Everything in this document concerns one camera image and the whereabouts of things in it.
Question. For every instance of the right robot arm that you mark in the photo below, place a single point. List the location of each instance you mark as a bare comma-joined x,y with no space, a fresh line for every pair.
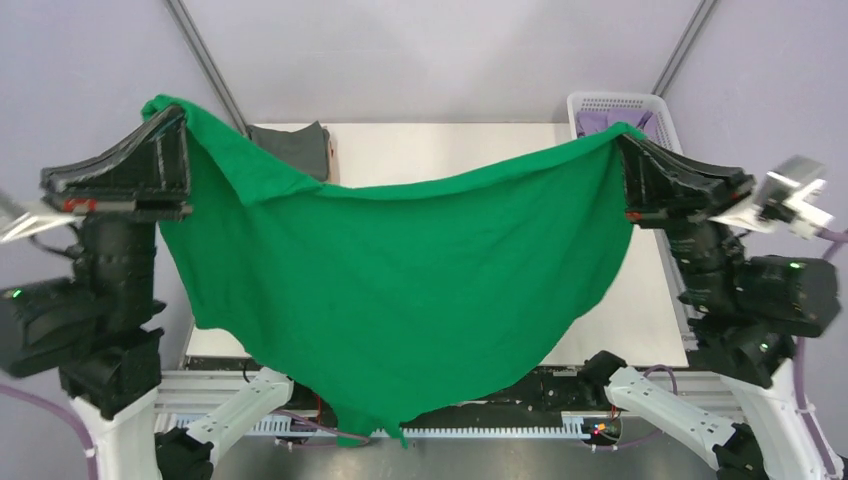
752,314

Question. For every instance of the white plastic basket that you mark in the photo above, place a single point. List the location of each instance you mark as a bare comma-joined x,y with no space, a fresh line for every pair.
603,101

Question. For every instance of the grey folded t-shirt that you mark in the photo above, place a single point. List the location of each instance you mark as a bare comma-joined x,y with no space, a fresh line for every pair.
308,150

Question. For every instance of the white slotted cable duct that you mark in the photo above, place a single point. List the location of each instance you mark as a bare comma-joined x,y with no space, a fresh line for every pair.
571,429

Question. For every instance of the purple crumpled t-shirt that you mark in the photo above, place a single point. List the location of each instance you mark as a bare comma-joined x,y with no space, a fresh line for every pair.
592,122

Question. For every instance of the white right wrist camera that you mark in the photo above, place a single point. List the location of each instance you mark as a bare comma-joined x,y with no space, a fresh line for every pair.
786,195

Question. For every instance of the beige folded t-shirt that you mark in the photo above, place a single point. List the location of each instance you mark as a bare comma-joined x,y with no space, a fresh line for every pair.
333,175

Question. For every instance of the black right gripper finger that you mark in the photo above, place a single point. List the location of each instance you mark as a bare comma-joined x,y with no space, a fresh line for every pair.
658,216
655,176

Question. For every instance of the green t-shirt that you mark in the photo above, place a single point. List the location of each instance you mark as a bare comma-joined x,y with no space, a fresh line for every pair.
393,301

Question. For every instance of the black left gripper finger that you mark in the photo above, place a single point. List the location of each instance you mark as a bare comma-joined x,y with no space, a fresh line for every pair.
138,206
151,159

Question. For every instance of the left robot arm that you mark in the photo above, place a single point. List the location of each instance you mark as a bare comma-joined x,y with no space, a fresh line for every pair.
91,327

